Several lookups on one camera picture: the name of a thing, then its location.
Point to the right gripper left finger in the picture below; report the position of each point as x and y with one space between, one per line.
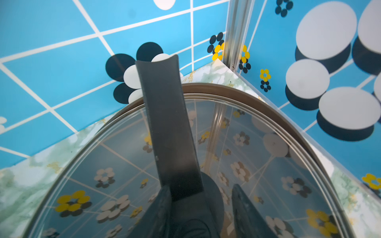
155 223

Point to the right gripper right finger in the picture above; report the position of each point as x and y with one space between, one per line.
248 221

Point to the glass pot lid black handle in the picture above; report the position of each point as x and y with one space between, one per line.
112 181

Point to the brown pan with cream handle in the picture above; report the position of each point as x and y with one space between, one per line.
170 131

